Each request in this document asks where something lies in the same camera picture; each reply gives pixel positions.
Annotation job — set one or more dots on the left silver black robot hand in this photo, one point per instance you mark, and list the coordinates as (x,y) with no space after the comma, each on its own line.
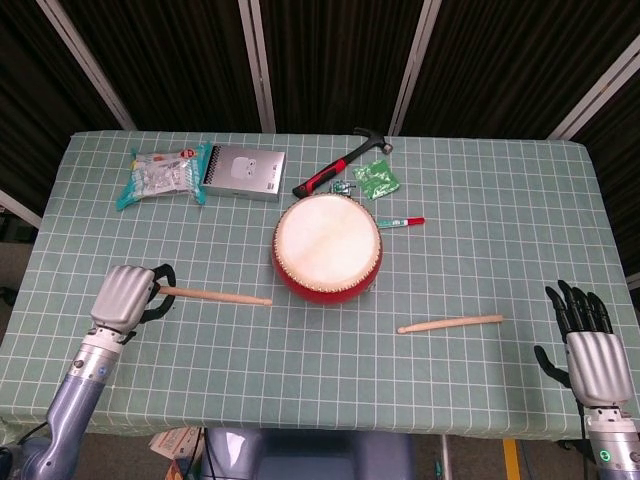
(122,300)

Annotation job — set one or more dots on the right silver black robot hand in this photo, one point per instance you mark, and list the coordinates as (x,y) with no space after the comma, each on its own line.
(597,365)

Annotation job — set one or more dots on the wooden drumstick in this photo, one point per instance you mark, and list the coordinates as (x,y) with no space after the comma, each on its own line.
(450,324)
(225,297)

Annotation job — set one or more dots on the right blue grey robot arm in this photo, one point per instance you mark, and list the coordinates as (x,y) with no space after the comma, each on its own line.
(610,450)

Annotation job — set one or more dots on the left blue grey robot arm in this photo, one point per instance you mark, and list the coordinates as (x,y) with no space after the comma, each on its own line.
(65,400)

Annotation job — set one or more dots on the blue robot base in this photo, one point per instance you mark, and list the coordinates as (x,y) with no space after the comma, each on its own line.
(310,455)

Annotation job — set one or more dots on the red drum with white skin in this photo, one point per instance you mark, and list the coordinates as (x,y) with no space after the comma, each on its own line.
(325,240)

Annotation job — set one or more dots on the green gridded cutting mat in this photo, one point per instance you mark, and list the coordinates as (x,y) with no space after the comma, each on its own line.
(320,375)

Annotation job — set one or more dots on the clear snack bag teal edges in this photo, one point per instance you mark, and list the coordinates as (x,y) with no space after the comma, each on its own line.
(155,175)

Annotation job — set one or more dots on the cardboard box with print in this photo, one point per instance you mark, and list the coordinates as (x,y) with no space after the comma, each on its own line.
(175,442)

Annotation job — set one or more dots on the metal table leg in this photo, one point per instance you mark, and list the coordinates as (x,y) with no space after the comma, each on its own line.
(447,457)

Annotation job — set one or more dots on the grey earbuds box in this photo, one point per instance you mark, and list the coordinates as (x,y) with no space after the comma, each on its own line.
(245,170)

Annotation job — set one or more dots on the red capped marker pen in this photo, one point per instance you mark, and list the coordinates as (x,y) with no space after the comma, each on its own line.
(415,220)

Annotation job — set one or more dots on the green sachet packet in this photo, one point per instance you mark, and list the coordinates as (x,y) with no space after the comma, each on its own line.
(375,180)

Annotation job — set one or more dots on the white partition post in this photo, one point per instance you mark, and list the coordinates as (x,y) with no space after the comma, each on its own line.
(87,65)
(257,65)
(595,90)
(414,65)
(17,206)

